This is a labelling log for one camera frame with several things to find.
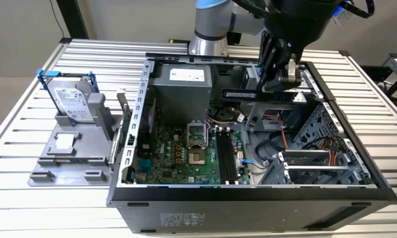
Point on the CPU socket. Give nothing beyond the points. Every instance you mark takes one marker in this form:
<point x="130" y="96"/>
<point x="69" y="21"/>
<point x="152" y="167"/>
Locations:
<point x="198" y="157"/>

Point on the black RAM slot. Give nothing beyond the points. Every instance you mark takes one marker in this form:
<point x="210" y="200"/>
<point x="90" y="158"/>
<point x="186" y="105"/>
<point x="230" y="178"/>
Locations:
<point x="230" y="158"/>
<point x="222" y="158"/>

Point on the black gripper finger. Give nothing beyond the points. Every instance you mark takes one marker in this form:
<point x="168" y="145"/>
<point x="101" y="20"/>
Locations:
<point x="264" y="62"/>
<point x="278" y="62"/>

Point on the black cooler fan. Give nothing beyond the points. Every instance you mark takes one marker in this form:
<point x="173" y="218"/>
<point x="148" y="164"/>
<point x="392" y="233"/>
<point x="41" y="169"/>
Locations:
<point x="222" y="112"/>

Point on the grey disk bay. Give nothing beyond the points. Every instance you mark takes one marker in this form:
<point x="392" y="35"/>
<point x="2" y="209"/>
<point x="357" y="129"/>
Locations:
<point x="317" y="167"/>

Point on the hard disk in blue carrier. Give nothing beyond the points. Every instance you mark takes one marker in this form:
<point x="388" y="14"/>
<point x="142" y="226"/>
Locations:
<point x="70" y="104"/>

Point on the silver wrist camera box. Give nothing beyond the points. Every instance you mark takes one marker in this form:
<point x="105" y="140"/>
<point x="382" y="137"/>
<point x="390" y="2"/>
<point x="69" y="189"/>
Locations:
<point x="342" y="16"/>

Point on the grey parts rack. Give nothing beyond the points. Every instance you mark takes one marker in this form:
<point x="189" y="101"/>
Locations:
<point x="85" y="146"/>

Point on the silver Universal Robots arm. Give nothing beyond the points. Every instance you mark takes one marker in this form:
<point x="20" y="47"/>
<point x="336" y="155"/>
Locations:
<point x="212" y="24"/>

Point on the black open PC case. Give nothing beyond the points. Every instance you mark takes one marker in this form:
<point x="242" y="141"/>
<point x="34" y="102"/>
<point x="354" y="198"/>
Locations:
<point x="218" y="215"/>

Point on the dark RAM stick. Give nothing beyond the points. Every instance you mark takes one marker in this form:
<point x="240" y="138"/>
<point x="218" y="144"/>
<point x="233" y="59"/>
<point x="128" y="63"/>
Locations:
<point x="69" y="162"/>
<point x="241" y="95"/>

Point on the black metal post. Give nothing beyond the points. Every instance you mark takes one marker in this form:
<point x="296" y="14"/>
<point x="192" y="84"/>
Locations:
<point x="73" y="19"/>

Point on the grey metal drive cage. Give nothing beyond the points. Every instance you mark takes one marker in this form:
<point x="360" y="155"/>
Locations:
<point x="254" y="114"/>

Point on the grey power supply unit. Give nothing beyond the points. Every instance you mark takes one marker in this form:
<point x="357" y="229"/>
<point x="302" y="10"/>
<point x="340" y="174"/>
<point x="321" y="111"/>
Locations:
<point x="181" y="99"/>

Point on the silver optical drive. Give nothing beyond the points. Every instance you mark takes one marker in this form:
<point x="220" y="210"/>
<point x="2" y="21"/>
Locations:
<point x="300" y="98"/>

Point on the yellow black plug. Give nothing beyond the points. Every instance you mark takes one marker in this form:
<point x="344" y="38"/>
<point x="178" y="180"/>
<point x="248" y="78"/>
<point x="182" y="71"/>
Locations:
<point x="176" y="41"/>

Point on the graphics card with metal bracket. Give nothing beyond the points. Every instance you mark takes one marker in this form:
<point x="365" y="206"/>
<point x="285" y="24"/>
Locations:
<point x="126" y="116"/>

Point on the silver CPU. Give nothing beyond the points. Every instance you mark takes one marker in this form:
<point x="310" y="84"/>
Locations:
<point x="64" y="142"/>

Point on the green motherboard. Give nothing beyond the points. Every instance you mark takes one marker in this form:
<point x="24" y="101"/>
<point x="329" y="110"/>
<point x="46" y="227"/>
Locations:
<point x="165" y="161"/>

